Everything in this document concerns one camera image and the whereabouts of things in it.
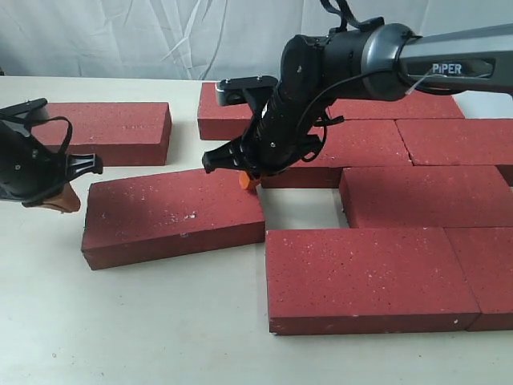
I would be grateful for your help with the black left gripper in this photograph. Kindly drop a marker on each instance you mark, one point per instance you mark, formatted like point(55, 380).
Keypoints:
point(36, 177)

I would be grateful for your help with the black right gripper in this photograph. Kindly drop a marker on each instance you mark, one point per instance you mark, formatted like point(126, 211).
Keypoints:
point(277, 137)

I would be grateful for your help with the scratched red brick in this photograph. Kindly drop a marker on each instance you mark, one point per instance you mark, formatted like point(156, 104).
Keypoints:
point(147, 218)

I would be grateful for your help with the movable red brick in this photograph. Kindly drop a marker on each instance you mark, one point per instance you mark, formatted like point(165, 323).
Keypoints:
point(352, 144)

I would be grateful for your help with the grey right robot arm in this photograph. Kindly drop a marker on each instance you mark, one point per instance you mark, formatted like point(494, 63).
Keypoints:
point(376, 61)

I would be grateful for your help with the back left red brick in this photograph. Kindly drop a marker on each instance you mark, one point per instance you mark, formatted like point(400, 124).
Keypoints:
point(220, 123)

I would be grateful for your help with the far left red brick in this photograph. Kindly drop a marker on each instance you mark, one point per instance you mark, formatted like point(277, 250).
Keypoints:
point(121, 133)

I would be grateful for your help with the front left red brick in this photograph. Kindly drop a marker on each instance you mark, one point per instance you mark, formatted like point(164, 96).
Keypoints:
point(365, 281)

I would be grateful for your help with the back right red brick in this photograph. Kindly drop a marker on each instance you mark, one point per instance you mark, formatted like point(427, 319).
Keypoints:
point(416, 105)

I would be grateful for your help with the middle right red brick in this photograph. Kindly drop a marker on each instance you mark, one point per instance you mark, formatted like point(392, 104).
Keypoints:
point(459, 142)

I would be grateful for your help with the centre red brick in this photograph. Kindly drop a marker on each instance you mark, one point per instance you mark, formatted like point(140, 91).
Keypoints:
point(432, 196)

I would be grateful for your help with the front right red brick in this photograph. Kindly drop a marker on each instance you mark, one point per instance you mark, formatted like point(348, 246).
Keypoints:
point(485, 255)

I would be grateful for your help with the white backdrop cloth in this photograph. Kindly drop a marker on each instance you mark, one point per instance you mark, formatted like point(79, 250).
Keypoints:
point(191, 40)

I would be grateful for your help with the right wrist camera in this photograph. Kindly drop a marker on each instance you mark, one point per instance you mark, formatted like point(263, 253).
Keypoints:
point(254, 91)

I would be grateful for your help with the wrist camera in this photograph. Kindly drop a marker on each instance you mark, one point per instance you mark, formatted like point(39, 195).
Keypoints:
point(31, 110)
point(254, 91)

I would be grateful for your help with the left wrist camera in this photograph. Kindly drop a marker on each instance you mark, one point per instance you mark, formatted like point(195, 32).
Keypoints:
point(31, 110)

